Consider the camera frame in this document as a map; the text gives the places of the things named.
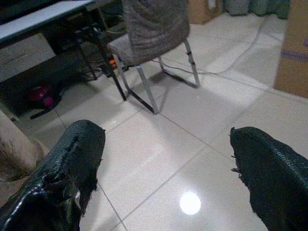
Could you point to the small orange object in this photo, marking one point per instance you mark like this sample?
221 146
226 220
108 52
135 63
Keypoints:
112 62

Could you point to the white table with black frame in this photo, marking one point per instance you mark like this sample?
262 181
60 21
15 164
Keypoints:
36 19

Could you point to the tan fabric sofa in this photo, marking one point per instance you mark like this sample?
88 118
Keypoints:
16 149

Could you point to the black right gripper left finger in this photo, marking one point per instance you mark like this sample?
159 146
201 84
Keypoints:
72 154

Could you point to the grey green curtain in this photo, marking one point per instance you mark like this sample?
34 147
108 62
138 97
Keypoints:
255 7

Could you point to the magenta pink object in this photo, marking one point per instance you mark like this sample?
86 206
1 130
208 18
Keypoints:
45 96

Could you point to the large brown cardboard box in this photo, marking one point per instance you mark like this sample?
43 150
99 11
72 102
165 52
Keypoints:
293 60

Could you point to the small brown cardboard box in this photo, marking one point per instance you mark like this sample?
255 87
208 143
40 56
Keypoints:
202 10

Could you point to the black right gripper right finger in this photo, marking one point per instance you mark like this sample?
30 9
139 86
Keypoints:
272 173

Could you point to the grey fabric chair metal legs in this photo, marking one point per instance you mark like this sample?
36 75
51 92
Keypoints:
154 29

